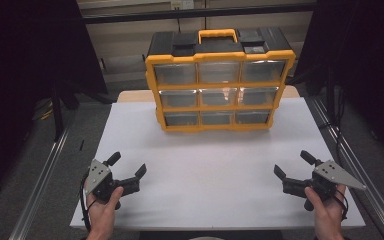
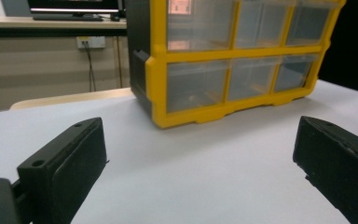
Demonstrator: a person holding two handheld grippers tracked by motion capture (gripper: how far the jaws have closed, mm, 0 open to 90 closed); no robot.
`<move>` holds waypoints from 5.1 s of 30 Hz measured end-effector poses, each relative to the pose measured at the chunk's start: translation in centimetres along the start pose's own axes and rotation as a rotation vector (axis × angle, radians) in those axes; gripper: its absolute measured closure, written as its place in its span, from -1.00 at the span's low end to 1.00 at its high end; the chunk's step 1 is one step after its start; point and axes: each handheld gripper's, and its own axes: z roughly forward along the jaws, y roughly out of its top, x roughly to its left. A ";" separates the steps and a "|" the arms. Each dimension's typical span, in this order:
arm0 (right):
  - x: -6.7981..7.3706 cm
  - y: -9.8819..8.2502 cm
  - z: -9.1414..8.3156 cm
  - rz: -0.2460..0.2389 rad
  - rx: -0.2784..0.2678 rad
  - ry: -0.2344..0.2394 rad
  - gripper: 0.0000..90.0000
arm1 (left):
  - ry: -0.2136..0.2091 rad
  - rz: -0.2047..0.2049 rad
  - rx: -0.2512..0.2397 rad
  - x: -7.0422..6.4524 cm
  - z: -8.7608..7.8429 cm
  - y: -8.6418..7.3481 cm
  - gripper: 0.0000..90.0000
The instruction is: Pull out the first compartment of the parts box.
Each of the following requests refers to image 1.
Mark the black stand post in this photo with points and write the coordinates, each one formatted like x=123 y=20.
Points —
x=57 y=116

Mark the yellow black organizer cabinet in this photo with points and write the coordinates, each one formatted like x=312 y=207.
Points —
x=220 y=46

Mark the set of clear plastic drawers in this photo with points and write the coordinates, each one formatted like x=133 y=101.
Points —
x=176 y=74

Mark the person's right hand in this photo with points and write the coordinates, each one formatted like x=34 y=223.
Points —
x=328 y=216

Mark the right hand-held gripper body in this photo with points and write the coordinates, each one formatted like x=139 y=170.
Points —
x=326 y=181

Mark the person's left hand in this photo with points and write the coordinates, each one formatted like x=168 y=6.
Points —
x=102 y=213

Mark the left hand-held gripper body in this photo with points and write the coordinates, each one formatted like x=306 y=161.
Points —
x=100 y=181

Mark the white wall socket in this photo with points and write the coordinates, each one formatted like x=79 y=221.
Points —
x=182 y=4

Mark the black curtain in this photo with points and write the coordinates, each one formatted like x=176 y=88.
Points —
x=20 y=66
x=363 y=50

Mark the black horizontal bar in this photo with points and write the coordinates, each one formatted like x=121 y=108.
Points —
x=196 y=13

